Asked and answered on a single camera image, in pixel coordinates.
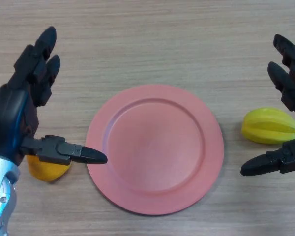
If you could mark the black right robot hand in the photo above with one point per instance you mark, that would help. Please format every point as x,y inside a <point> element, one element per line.
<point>288,73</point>

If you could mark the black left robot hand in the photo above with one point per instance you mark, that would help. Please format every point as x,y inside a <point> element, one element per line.
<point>7,108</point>

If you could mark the yellow starfruit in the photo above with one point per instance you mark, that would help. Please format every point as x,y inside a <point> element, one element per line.
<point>269,126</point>

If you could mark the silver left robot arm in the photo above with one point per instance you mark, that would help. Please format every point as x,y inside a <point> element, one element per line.
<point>0,191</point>

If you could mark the pink round plate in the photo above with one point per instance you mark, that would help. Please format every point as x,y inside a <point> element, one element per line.
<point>154,150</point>

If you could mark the orange fruit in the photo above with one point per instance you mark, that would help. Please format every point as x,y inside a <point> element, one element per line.
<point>49,172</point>

